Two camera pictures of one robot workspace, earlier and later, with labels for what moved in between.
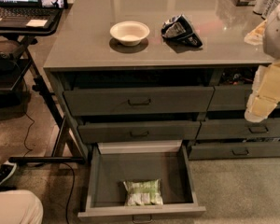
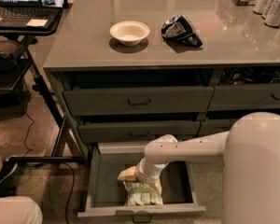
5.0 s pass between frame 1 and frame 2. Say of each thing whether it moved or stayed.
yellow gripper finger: moved
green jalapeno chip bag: stayed
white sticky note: stayed
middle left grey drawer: stayed
